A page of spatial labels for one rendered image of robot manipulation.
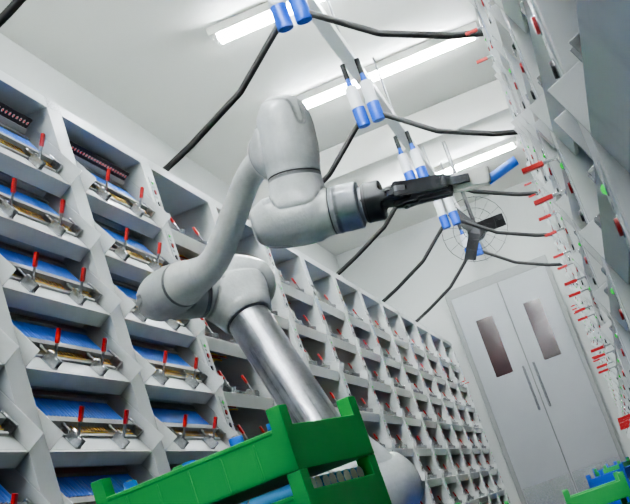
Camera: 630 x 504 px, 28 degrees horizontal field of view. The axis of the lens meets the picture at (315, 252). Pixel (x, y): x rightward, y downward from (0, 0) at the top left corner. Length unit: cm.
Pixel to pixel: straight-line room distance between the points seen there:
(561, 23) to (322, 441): 68
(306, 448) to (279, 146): 93
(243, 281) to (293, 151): 56
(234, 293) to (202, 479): 127
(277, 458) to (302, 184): 90
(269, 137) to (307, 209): 16
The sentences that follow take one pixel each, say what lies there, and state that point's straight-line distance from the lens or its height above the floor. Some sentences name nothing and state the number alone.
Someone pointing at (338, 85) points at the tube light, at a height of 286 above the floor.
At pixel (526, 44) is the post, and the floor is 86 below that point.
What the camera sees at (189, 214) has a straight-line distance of 486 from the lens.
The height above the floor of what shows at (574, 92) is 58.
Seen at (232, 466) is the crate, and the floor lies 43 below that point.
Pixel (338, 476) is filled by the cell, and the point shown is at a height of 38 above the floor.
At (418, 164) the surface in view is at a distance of 718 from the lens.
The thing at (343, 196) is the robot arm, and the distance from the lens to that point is 229.
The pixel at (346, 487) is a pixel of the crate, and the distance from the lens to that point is 156.
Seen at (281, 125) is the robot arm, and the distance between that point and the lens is 234.
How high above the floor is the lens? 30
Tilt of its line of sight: 13 degrees up
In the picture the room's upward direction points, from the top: 19 degrees counter-clockwise
